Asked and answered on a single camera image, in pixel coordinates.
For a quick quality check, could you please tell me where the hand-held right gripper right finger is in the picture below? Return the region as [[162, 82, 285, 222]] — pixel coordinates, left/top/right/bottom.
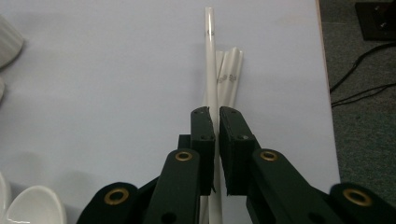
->
[[219, 105, 262, 197]]

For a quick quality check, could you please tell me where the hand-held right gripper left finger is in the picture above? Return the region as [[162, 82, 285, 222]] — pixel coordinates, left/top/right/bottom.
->
[[190, 105, 217, 197]]

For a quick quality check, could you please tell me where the bundle of white chopsticks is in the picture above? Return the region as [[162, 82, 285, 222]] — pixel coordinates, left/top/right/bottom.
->
[[199, 46, 245, 224]]

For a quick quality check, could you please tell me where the white ceramic chopstick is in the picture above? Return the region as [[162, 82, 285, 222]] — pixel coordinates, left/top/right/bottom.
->
[[200, 7, 224, 224]]

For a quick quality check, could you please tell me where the pale blue table sheet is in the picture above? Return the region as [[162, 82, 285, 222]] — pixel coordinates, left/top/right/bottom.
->
[[0, 0, 341, 224]]

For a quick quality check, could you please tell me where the white ceramic soup spoon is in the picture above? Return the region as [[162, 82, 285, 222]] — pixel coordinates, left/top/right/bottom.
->
[[0, 172, 13, 216], [5, 185, 68, 224]]

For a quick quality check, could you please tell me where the cream ceramic cup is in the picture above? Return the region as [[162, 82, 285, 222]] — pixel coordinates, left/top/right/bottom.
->
[[0, 14, 25, 70]]

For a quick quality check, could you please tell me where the black floor cable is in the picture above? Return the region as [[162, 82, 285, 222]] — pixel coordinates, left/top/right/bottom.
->
[[330, 82, 396, 108], [329, 41, 396, 93]]

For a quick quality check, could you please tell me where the black metal stand base plate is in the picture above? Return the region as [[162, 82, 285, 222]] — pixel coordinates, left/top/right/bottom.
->
[[354, 1, 396, 41]]

